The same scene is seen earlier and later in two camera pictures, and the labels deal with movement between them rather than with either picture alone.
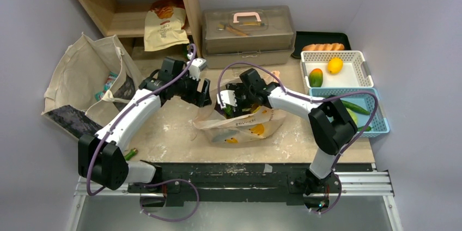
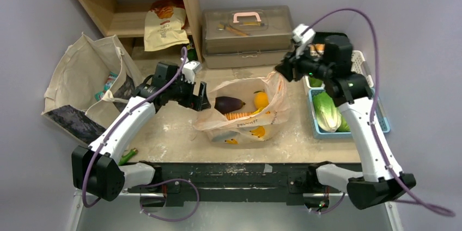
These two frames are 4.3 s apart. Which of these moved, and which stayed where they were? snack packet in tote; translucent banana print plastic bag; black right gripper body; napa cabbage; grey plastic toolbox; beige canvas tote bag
Moved: napa cabbage; black right gripper body
Stayed: snack packet in tote; translucent banana print plastic bag; grey plastic toolbox; beige canvas tote bag
